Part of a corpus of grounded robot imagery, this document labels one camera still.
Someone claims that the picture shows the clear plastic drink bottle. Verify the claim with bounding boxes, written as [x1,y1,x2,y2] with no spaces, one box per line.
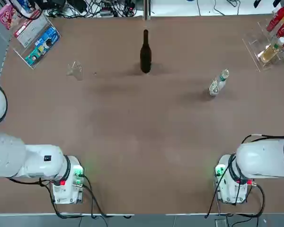
[208,68,230,97]

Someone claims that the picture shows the dark glass bottle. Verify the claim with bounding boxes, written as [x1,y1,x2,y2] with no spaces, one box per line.
[139,29,153,74]

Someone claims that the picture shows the clear acrylic bottle shelf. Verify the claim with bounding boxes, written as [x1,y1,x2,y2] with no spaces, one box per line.
[242,20,284,72]

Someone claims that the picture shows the white-capped yellow tea bottle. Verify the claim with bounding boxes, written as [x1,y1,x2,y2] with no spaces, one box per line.
[260,37,284,63]

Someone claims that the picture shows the clear acrylic snack shelf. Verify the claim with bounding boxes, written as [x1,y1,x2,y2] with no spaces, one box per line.
[0,6,62,70]

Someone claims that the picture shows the teal snack box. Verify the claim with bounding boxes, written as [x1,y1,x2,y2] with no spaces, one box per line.
[24,44,51,66]

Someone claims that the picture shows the blue cookie box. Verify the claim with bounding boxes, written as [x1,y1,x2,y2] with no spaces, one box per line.
[34,26,61,49]

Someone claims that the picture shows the red white snack box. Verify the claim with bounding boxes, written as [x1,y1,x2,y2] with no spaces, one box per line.
[13,16,50,47]

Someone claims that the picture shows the blue cylindrical snack can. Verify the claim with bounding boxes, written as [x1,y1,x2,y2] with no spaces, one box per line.
[14,0,30,12]

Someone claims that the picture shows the pink snack box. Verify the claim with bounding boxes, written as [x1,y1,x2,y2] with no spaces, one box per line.
[0,4,16,30]

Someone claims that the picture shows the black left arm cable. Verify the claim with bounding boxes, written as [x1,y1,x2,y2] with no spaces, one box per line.
[8,155,133,219]

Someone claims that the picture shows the aluminium frame post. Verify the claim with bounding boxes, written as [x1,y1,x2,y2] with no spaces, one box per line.
[143,0,152,21]

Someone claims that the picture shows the tangle of black cables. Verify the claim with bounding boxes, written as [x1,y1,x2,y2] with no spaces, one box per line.
[44,0,144,18]

